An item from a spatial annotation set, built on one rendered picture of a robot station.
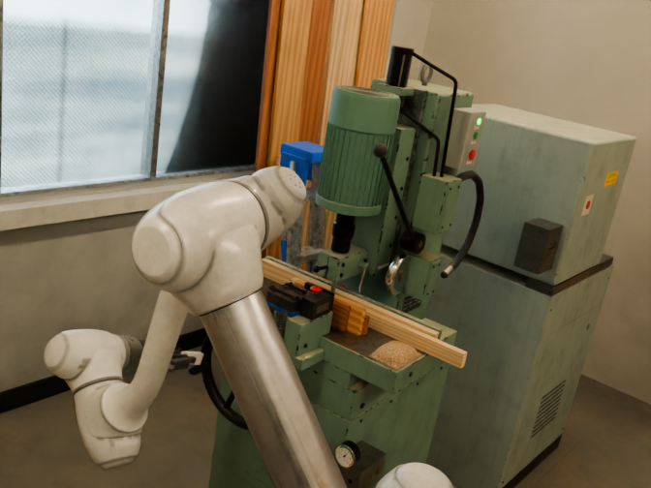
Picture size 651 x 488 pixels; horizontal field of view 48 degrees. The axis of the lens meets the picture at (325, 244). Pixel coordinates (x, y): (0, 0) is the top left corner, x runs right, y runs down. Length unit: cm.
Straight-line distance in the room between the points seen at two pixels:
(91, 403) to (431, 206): 102
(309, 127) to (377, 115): 177
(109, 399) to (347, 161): 81
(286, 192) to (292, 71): 223
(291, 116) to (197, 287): 240
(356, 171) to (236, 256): 83
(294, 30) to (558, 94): 150
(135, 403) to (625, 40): 314
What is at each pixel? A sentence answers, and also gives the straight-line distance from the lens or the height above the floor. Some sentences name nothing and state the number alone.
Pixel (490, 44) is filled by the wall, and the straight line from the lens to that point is 427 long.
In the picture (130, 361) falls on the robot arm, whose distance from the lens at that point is 164.
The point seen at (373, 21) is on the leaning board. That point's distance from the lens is 380.
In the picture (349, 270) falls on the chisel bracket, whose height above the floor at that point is 102.
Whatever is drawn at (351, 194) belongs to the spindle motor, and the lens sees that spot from 185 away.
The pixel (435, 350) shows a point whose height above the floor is 92.
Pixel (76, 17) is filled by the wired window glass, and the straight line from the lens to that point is 290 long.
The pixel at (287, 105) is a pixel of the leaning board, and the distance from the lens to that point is 337.
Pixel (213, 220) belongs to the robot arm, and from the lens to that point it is 104.
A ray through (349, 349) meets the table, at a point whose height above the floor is 90.
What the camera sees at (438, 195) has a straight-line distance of 200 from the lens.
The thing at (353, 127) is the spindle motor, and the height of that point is 142.
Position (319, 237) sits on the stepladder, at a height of 79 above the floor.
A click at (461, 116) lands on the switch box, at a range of 206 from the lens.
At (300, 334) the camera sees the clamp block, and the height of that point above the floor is 93.
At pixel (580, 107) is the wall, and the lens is 405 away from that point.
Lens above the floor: 171
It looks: 19 degrees down
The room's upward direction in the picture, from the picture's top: 9 degrees clockwise
